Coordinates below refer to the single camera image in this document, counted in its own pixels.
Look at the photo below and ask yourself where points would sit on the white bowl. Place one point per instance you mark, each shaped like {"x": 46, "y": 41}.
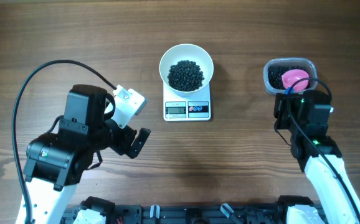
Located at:
{"x": 186, "y": 52}

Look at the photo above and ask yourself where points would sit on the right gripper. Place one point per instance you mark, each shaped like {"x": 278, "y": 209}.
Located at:
{"x": 282, "y": 100}

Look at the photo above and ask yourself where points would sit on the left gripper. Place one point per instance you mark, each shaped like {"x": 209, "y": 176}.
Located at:
{"x": 123, "y": 145}

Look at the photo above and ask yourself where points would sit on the pink scoop with blue handle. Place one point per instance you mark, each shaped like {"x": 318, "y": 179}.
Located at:
{"x": 292, "y": 76}

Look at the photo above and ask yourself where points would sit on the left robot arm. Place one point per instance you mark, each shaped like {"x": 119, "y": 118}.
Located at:
{"x": 52, "y": 171}

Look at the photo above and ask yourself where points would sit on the white digital kitchen scale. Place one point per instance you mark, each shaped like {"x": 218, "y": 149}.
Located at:
{"x": 184, "y": 107}

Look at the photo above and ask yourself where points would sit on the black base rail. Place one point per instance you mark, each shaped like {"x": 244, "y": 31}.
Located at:
{"x": 287, "y": 209}

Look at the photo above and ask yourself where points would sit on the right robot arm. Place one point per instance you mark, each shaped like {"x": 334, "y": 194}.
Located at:
{"x": 322, "y": 162}

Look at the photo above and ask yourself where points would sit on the black beans in container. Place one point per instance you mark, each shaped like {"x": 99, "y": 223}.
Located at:
{"x": 275, "y": 73}

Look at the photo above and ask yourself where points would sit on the black beans in bowl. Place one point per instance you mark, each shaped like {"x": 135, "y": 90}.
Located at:
{"x": 185, "y": 76}

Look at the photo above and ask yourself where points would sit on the clear plastic container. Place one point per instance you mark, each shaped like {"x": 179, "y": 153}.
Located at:
{"x": 290, "y": 61}

